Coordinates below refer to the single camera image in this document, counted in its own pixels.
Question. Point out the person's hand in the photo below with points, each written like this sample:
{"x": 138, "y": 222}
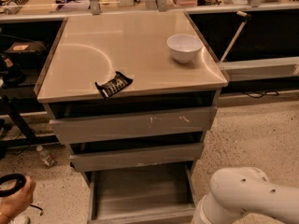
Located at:
{"x": 15, "y": 204}

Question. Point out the grey bottom drawer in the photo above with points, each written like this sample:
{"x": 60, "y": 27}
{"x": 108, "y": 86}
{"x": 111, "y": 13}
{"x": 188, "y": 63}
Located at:
{"x": 156, "y": 194}

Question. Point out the grey drawer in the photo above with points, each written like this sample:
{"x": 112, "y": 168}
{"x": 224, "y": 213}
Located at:
{"x": 137, "y": 157}
{"x": 156, "y": 194}
{"x": 133, "y": 125}

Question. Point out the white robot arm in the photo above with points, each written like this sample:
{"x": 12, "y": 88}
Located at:
{"x": 236, "y": 192}

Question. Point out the grey top drawer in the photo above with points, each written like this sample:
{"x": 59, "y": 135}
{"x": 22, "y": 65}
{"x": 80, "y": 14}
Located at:
{"x": 133, "y": 125}

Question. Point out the grey drawer cabinet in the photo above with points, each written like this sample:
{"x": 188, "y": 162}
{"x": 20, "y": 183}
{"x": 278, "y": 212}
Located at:
{"x": 93, "y": 48}

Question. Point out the grey middle drawer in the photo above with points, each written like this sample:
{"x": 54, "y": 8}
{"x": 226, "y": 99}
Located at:
{"x": 137, "y": 157}

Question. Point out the white shoe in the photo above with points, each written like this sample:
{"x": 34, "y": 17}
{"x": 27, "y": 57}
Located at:
{"x": 20, "y": 220}

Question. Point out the plastic water bottle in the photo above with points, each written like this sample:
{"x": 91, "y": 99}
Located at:
{"x": 46, "y": 156}

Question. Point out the black stand leg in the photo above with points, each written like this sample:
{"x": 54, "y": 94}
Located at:
{"x": 30, "y": 137}

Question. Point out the black bag with label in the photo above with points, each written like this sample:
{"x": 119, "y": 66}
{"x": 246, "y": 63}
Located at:
{"x": 28, "y": 55}

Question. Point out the black snack wrapper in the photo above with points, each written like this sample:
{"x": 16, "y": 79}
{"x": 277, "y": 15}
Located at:
{"x": 115, "y": 85}

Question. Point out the white bowl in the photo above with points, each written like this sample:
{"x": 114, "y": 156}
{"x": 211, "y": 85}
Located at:
{"x": 183, "y": 48}

